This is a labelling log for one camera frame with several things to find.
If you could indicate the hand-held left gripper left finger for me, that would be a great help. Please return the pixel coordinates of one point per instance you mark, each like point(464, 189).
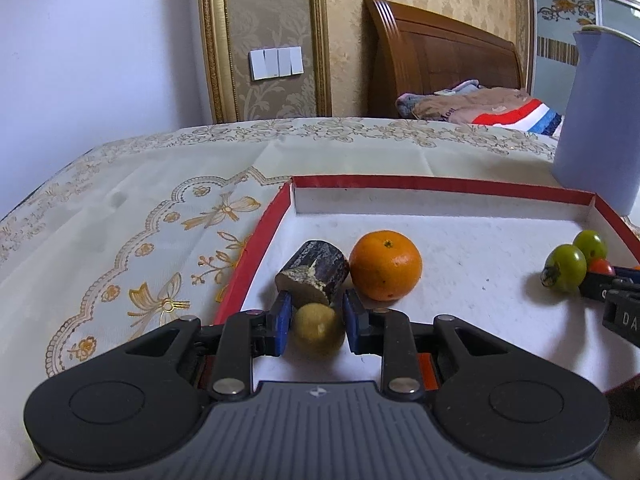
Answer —
point(283, 324)

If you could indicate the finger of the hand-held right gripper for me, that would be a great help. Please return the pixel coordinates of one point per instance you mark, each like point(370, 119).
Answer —
point(625, 317)
point(597, 287)

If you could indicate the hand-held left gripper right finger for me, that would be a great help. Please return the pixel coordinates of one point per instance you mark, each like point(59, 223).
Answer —
point(351, 324)

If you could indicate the small red cherry tomato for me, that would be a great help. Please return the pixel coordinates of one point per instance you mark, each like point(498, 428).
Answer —
point(600, 266)

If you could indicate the yellow-green round fruit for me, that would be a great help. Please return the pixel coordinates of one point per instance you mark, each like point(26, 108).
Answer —
point(316, 330)

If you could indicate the green round fruit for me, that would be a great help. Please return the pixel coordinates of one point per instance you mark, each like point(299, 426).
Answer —
point(591, 245)
point(565, 267)

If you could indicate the sugarcane piece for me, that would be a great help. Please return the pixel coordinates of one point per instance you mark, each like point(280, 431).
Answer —
point(317, 270)

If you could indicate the red cardboard tray box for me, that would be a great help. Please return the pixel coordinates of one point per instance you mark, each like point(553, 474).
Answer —
point(460, 265)

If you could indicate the large orange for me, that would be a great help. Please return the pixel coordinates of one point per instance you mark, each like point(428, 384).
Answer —
point(385, 266)

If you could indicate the blue plastic pitcher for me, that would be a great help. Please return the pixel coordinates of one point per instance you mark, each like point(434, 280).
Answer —
point(600, 110)

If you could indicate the brown striped blanket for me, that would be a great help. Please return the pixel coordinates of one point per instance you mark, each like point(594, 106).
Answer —
point(480, 107)

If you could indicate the grey crumpled cloth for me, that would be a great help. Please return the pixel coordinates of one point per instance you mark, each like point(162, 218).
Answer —
point(462, 86)

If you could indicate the floral sliding wardrobe door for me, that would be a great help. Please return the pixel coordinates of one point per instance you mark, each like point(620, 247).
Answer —
point(555, 35)

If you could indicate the wooden bed headboard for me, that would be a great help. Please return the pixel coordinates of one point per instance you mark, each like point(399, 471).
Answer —
point(440, 50)

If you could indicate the white wall light switch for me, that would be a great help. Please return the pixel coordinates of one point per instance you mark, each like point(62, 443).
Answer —
point(276, 62)

